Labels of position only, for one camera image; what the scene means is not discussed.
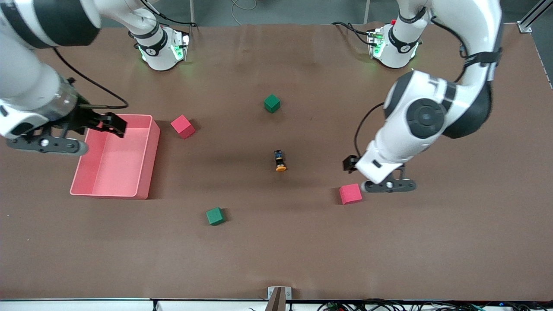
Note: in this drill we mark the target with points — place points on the metal table bracket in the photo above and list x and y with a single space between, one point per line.
272 293

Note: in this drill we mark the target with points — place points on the pink plastic bin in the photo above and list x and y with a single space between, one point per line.
112 172

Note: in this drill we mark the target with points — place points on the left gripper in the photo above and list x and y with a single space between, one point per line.
349 163

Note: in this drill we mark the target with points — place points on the grey metal post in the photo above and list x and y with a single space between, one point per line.
367 11
192 13

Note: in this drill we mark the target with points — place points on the red cube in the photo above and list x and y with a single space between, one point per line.
350 194
182 127

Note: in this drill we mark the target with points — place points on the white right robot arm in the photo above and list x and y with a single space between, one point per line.
26 86

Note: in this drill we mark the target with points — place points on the aluminium frame profile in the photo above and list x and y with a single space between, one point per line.
525 26

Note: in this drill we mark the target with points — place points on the green cube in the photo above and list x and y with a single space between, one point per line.
215 216
271 103

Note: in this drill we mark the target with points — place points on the orange push button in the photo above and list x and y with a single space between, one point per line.
281 167

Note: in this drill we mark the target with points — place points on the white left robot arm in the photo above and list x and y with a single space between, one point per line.
432 116

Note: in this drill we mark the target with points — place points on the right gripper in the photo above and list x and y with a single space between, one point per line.
83 117

